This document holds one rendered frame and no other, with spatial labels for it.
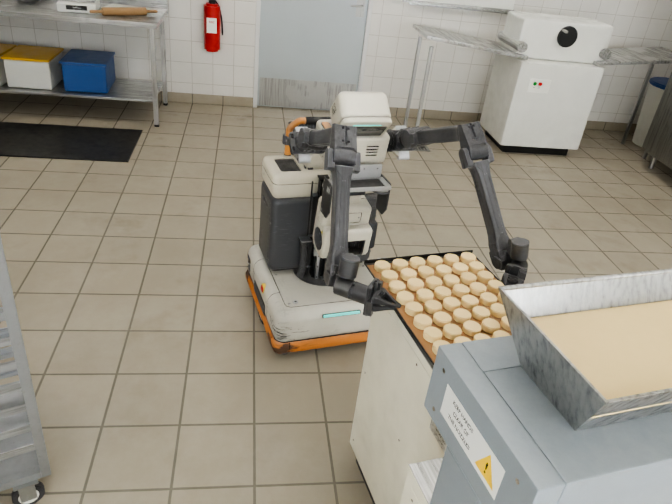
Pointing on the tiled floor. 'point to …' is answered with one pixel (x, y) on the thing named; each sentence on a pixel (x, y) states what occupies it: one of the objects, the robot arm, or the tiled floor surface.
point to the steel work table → (130, 91)
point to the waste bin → (649, 108)
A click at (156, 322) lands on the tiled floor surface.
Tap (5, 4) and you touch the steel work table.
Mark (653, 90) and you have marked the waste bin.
